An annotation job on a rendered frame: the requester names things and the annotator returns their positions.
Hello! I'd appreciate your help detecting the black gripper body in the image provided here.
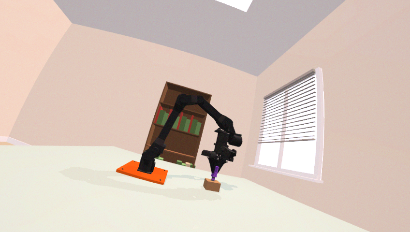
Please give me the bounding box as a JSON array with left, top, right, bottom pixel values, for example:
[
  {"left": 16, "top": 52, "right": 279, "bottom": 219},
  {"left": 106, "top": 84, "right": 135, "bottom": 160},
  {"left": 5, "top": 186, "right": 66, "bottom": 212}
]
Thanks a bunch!
[{"left": 201, "top": 142, "right": 234, "bottom": 162}]

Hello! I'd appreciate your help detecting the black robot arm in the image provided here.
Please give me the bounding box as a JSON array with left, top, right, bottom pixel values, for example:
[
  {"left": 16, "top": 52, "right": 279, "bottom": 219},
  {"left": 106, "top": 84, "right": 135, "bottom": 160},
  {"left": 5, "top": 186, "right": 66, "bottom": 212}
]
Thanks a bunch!
[{"left": 137, "top": 94, "right": 242, "bottom": 174}]

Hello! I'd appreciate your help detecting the purple cylinder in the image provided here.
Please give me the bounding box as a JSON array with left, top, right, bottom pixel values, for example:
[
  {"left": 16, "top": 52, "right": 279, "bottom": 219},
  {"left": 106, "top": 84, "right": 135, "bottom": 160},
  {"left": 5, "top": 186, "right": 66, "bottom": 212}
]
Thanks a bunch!
[{"left": 211, "top": 166, "right": 219, "bottom": 177}]

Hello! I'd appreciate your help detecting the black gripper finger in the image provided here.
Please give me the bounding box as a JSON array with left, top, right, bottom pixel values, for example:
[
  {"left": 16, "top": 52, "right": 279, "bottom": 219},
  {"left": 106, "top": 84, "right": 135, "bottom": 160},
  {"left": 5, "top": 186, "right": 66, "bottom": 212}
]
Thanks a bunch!
[
  {"left": 216, "top": 160, "right": 228, "bottom": 172},
  {"left": 207, "top": 157, "right": 219, "bottom": 173}
]

